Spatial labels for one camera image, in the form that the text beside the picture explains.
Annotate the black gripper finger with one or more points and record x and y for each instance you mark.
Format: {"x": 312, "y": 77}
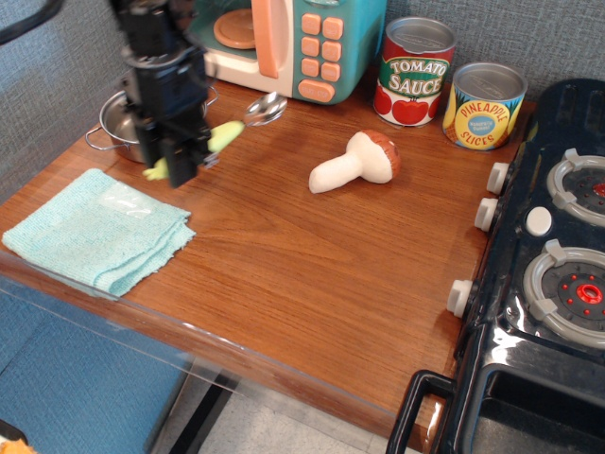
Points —
{"x": 151, "y": 143}
{"x": 182, "y": 159}

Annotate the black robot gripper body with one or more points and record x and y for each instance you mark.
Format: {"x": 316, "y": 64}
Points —
{"x": 168, "y": 78}

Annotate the light blue folded cloth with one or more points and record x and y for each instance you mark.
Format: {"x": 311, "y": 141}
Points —
{"x": 100, "y": 235}

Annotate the black toy stove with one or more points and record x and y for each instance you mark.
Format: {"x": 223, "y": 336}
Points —
{"x": 530, "y": 352}

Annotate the white stove knob upper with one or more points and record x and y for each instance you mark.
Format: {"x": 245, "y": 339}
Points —
{"x": 497, "y": 178}

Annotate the toy mushroom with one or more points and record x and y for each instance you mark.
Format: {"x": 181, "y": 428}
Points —
{"x": 369, "y": 155}

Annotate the pineapple slices can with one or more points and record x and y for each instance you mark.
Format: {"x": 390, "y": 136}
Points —
{"x": 484, "y": 102}

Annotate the white stove knob middle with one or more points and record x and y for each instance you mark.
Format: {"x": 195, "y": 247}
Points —
{"x": 485, "y": 214}

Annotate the toy microwave teal and cream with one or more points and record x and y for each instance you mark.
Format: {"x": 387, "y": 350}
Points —
{"x": 315, "y": 51}

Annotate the small steel pot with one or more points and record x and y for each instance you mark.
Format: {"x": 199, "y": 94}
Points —
{"x": 120, "y": 115}

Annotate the orange object at corner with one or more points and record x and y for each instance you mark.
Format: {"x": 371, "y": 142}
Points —
{"x": 16, "y": 447}

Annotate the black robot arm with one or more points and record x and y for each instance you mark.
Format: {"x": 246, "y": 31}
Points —
{"x": 155, "y": 27}

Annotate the tomato sauce can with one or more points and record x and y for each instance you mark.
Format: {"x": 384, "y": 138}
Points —
{"x": 416, "y": 59}

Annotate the white stove knob lower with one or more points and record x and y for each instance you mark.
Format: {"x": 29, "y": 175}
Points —
{"x": 458, "y": 297}

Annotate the white stove knob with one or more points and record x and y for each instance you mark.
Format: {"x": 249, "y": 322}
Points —
{"x": 497, "y": 178}
{"x": 458, "y": 297}
{"x": 485, "y": 214}

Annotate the spoon with green handle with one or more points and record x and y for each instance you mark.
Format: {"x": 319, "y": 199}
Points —
{"x": 263, "y": 110}

